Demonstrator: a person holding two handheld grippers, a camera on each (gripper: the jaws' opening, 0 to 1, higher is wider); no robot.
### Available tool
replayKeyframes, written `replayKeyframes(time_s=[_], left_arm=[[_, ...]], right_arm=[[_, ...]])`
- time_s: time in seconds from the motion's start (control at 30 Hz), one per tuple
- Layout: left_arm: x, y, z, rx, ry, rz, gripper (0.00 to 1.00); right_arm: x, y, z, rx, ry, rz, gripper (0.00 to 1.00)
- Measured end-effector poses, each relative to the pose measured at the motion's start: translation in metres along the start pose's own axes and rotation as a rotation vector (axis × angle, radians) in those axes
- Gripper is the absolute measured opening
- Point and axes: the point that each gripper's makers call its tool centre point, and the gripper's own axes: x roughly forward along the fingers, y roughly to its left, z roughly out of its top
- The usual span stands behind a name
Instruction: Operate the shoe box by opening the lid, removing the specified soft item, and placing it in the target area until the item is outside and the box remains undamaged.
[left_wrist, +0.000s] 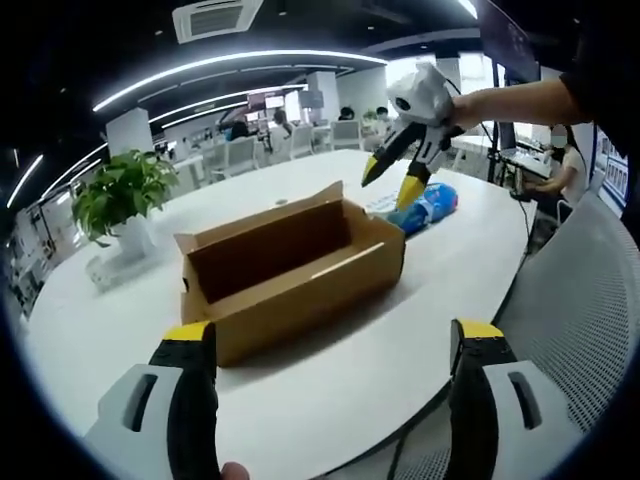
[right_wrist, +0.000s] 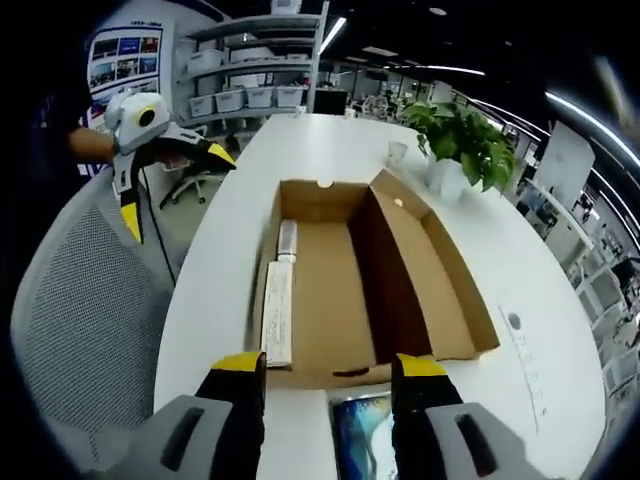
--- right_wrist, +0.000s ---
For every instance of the person's dark shirt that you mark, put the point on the person's dark shirt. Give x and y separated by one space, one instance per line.
55 110

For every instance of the green plant in white pot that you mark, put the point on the green plant in white pot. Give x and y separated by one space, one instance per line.
460 135

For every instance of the brown cardboard shoe box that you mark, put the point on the brown cardboard shoe box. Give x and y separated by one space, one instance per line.
330 300

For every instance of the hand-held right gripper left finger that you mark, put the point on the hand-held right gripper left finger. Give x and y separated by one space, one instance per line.
230 415

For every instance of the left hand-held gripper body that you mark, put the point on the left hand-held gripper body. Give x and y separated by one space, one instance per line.
130 120

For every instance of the white swivel chair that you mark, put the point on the white swivel chair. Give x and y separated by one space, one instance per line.
192 182

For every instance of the dark printed soft packet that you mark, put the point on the dark printed soft packet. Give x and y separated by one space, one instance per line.
362 435

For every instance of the straight ceiling light strip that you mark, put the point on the straight ceiling light strip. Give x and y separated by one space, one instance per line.
334 34

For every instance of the row of white storage bins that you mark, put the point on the row of white storage bins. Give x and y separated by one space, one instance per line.
230 100

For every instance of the black monitor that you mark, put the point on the black monitor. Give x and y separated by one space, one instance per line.
330 102

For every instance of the grey metal storage shelf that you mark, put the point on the grey metal storage shelf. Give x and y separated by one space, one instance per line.
260 67

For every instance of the grey mesh office chair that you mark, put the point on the grey mesh office chair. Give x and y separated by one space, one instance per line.
85 310

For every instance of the long white carton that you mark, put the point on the long white carton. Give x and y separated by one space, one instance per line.
277 320

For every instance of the small pale cup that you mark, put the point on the small pale cup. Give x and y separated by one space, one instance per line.
398 154

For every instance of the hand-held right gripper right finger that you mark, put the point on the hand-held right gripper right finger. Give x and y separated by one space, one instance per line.
425 415

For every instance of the long curved ceiling light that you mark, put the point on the long curved ceiling light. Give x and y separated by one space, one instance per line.
575 106

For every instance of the wall poster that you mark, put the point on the wall poster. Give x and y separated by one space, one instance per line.
125 55

